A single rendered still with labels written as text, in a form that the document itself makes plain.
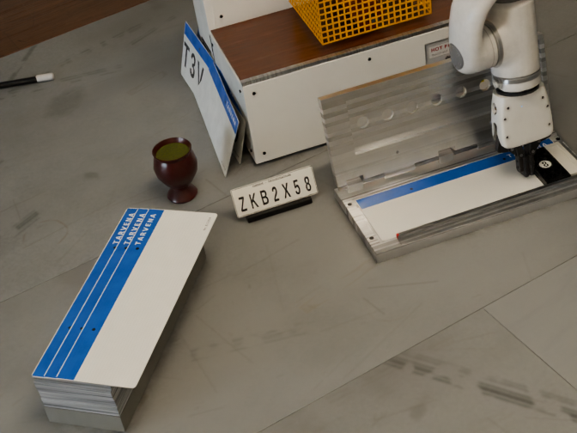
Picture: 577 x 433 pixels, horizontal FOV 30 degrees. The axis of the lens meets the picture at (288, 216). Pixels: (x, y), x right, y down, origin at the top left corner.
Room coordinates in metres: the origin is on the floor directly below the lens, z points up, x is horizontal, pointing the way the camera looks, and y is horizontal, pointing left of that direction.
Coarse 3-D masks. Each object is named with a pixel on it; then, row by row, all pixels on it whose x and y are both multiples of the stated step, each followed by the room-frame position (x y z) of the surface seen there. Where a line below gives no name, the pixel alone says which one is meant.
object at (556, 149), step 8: (552, 144) 1.59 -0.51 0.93; (560, 144) 1.59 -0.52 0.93; (552, 152) 1.57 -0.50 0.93; (560, 152) 1.57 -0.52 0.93; (568, 152) 1.56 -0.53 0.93; (560, 160) 1.54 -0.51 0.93; (568, 160) 1.54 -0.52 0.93; (576, 160) 1.54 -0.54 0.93; (568, 168) 1.51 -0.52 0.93; (576, 168) 1.51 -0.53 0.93
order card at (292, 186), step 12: (300, 168) 1.61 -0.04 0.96; (312, 168) 1.61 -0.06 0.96; (264, 180) 1.59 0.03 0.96; (276, 180) 1.59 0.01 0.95; (288, 180) 1.60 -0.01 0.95; (300, 180) 1.60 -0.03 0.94; (312, 180) 1.60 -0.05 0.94; (240, 192) 1.58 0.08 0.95; (252, 192) 1.58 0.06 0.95; (264, 192) 1.58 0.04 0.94; (276, 192) 1.58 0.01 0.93; (288, 192) 1.59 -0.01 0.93; (300, 192) 1.59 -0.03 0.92; (312, 192) 1.59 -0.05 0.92; (240, 204) 1.57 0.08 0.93; (252, 204) 1.57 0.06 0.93; (264, 204) 1.57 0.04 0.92; (276, 204) 1.57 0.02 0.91; (240, 216) 1.56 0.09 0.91
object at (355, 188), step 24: (432, 168) 1.60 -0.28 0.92; (336, 192) 1.57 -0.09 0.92; (360, 192) 1.56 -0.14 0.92; (552, 192) 1.47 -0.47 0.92; (576, 192) 1.47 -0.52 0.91; (360, 216) 1.49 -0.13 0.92; (480, 216) 1.44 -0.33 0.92; (504, 216) 1.44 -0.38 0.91; (408, 240) 1.41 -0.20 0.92; (432, 240) 1.41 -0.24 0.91
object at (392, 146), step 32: (448, 64) 1.65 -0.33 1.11; (544, 64) 1.68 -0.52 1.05; (352, 96) 1.62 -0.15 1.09; (384, 96) 1.63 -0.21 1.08; (416, 96) 1.64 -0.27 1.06; (448, 96) 1.65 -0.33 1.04; (480, 96) 1.66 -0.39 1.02; (352, 128) 1.60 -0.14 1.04; (384, 128) 1.61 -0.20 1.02; (416, 128) 1.62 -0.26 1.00; (448, 128) 1.62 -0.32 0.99; (480, 128) 1.63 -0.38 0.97; (352, 160) 1.58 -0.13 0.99; (384, 160) 1.59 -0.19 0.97; (416, 160) 1.60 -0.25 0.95
